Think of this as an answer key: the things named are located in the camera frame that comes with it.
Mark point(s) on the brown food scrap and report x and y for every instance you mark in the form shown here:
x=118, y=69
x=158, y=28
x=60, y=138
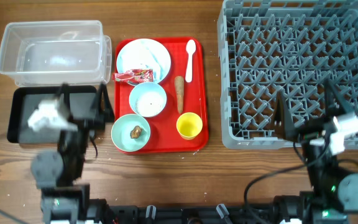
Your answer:
x=136, y=132

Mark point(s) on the orange carrot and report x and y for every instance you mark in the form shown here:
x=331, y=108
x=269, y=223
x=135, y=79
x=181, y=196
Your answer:
x=179, y=89

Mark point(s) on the large light blue plate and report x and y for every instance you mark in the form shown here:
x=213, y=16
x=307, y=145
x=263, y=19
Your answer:
x=130, y=57

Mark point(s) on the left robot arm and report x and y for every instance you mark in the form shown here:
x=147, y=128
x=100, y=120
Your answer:
x=56, y=171

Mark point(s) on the black waste tray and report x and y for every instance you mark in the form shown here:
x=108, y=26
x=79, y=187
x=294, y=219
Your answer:
x=26, y=99

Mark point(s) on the white tissue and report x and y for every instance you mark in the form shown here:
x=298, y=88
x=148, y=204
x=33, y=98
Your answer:
x=153, y=53

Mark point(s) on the red serving tray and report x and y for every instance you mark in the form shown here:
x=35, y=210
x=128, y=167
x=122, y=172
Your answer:
x=164, y=135

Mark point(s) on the light blue rice bowl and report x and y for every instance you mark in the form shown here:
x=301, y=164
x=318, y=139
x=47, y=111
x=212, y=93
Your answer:
x=142, y=88

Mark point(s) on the grey dishwasher rack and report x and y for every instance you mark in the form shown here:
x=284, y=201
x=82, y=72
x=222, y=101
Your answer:
x=287, y=47

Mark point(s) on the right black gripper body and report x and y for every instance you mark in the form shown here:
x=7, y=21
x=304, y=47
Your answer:
x=312, y=130

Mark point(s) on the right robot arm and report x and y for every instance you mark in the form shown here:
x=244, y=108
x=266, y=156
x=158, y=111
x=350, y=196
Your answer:
x=334, y=192

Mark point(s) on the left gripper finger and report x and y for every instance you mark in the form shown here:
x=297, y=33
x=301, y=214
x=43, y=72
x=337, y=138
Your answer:
x=101, y=105
x=65, y=91

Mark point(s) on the yellow plastic cup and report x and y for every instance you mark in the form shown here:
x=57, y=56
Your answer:
x=189, y=125

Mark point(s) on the white plastic spoon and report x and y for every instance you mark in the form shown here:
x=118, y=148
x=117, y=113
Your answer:
x=190, y=49

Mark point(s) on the red snack wrapper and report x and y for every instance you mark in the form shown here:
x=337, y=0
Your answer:
x=135, y=76

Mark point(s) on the clear plastic waste bin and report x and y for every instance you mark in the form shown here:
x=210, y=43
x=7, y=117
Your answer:
x=49, y=53

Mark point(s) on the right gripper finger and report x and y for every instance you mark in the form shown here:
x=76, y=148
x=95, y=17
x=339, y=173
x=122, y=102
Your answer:
x=282, y=120
x=334, y=103

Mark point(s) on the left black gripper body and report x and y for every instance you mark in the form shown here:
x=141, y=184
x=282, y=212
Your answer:
x=76, y=142

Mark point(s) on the light green small bowl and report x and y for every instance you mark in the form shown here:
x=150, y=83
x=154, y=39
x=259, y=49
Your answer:
x=120, y=133

